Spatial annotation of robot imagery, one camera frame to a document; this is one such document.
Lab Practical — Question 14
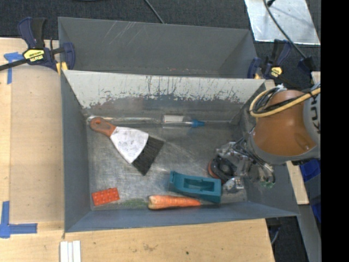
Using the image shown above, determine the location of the orange-red studded toy brick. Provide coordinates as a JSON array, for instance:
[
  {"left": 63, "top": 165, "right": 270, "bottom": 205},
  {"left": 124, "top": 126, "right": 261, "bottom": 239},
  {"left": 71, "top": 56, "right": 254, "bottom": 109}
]
[{"left": 91, "top": 187, "right": 121, "bottom": 207}]

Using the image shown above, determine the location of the teal plastic block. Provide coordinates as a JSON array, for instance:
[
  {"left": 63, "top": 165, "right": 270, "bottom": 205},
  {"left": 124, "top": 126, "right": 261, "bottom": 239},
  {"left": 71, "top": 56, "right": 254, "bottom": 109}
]
[{"left": 167, "top": 170, "right": 222, "bottom": 204}]

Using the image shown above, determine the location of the orange-handled black bristle brush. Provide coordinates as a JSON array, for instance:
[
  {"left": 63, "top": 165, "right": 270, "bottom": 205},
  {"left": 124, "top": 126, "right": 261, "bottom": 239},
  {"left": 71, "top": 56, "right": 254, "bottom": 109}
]
[{"left": 89, "top": 116, "right": 166, "bottom": 176}]

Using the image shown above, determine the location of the clear tube with blue tip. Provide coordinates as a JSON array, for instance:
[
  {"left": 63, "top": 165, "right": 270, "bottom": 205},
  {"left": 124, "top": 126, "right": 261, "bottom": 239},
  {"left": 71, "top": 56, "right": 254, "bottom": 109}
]
[{"left": 114, "top": 115, "right": 206, "bottom": 129}]

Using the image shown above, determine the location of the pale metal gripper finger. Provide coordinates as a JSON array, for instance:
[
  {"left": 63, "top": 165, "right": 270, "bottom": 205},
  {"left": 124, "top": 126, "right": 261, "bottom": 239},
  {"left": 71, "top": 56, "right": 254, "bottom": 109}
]
[{"left": 224, "top": 176, "right": 245, "bottom": 194}]

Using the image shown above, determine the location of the orange-rimmed black disc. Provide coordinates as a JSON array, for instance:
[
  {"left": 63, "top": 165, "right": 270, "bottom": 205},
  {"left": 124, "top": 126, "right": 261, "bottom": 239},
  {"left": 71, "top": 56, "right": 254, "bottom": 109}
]
[{"left": 207, "top": 157, "right": 227, "bottom": 182}]

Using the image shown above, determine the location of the orange carrot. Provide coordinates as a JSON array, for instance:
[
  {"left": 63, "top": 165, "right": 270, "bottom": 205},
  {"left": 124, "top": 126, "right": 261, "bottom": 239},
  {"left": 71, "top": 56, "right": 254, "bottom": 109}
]
[{"left": 121, "top": 194, "right": 203, "bottom": 211}]

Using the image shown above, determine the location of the pale wood flat board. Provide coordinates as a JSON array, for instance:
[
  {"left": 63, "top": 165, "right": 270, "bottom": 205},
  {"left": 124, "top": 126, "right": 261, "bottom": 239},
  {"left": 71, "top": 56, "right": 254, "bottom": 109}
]
[{"left": 9, "top": 64, "right": 66, "bottom": 225}]

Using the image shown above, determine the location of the grey metal bin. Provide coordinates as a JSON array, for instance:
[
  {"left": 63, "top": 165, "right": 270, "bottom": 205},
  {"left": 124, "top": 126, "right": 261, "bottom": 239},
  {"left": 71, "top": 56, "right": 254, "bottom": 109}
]
[{"left": 57, "top": 16, "right": 301, "bottom": 233}]

